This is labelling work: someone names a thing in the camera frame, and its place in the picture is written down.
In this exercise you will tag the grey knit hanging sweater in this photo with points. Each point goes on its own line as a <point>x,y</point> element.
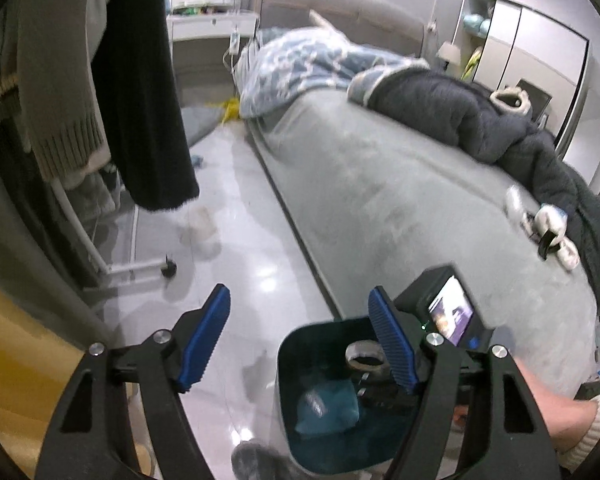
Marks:
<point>57,41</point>

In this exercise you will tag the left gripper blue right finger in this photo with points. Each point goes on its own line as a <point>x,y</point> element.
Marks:
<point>409,348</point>

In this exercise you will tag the person's right hand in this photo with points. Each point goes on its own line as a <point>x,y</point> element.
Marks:
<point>566,420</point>

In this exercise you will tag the dark teal trash bin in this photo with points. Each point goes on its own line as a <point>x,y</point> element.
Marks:
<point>314,354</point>

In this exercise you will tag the grey bed mattress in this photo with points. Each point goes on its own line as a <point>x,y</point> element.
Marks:
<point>375,203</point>

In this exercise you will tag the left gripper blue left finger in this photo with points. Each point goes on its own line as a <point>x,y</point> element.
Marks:
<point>184,350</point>

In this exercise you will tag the white pillow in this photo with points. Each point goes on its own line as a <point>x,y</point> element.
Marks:
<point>318,20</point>

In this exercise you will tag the crumpled white tissue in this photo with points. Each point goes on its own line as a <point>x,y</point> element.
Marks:
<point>328,408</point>

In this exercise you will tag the white grey wardrobe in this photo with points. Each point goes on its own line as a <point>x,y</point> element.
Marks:
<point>504,43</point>

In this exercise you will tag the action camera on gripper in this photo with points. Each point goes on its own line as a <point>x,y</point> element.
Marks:
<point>445,305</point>

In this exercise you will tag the clear plastic cup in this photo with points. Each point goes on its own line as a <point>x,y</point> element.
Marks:
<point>200,233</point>

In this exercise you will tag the black hanging garment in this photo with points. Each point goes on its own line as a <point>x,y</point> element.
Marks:
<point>136,94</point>

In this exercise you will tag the small bedside lamp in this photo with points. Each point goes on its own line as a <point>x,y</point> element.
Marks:
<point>448,54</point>

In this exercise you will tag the grey padded headboard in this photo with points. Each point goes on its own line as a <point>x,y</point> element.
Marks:
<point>378,23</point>

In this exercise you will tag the blue white patterned duvet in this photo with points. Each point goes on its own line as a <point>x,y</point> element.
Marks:
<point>279,65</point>

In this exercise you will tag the dark grey fleece blanket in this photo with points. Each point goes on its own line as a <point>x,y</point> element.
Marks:
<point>456,114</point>

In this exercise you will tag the yellow curtain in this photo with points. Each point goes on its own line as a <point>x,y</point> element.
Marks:
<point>35,366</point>

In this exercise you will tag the white sleeve cuff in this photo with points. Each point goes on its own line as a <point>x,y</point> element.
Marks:
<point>573,459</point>

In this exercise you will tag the white dressing table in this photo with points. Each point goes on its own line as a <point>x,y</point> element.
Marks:
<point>206,37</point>

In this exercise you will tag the brown tape roll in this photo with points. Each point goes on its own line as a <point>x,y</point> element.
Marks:
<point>366,356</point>

